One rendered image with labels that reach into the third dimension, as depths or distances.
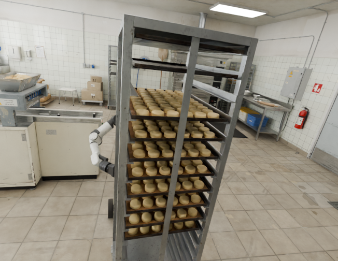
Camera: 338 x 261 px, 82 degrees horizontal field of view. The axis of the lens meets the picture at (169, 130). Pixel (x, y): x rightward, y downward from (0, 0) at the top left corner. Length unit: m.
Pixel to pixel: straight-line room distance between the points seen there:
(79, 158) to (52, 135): 0.43
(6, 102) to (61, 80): 4.64
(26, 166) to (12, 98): 0.79
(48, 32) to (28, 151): 4.90
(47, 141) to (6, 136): 0.39
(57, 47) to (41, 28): 0.60
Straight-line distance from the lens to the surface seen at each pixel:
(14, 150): 2.71
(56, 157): 2.84
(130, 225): 1.04
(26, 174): 2.84
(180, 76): 5.80
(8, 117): 2.56
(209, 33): 0.74
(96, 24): 6.76
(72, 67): 6.92
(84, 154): 2.76
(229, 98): 0.87
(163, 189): 0.93
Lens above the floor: 1.72
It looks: 21 degrees down
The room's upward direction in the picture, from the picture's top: 8 degrees clockwise
